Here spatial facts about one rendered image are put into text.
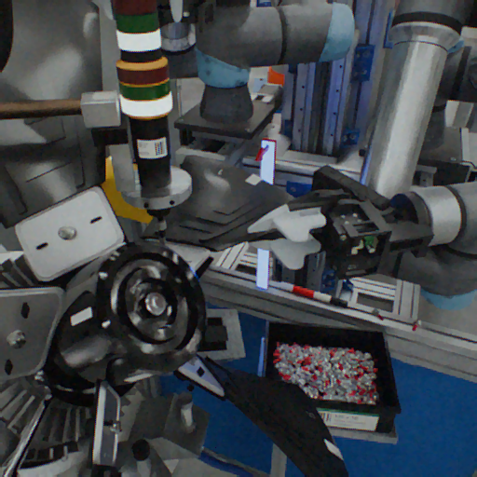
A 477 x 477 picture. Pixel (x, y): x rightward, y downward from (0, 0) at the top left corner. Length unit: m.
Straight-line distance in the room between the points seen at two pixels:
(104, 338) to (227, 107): 0.96
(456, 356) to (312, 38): 0.61
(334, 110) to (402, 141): 0.60
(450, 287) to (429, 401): 0.42
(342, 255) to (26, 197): 0.35
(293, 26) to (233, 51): 0.09
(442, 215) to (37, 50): 0.49
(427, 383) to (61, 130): 0.84
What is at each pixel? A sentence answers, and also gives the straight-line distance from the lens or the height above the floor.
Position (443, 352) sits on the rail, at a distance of 0.96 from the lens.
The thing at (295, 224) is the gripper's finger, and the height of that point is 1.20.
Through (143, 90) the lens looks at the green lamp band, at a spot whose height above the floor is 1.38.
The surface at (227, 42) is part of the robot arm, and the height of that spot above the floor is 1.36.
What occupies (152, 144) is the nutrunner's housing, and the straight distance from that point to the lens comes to 0.43.
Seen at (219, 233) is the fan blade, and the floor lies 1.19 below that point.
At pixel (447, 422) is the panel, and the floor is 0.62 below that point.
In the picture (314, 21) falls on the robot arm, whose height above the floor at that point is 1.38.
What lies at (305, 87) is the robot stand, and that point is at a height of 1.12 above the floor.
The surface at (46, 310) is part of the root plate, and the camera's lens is 0.41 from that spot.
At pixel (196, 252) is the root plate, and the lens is 0.52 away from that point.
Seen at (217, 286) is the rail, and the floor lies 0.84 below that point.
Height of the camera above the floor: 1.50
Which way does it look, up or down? 36 degrees down
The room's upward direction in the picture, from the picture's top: straight up
